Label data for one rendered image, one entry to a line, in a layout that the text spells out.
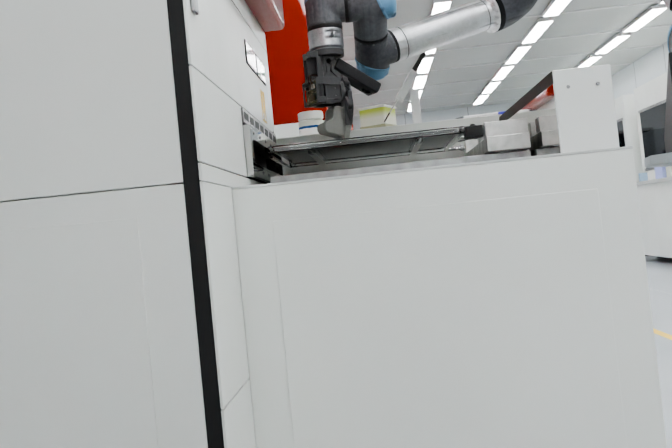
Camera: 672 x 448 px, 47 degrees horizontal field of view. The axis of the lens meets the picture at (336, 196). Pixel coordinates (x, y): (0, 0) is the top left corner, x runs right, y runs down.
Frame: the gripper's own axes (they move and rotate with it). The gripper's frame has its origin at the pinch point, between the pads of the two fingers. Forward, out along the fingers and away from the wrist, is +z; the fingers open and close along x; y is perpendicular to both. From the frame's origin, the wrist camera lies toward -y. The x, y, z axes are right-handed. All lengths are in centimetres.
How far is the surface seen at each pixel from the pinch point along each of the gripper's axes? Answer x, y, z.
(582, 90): 53, -17, -1
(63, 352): 37, 64, 30
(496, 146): 31.4, -15.0, 5.6
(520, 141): 33.6, -18.9, 5.1
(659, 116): -439, -615, -67
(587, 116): 53, -17, 4
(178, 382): 44, 51, 36
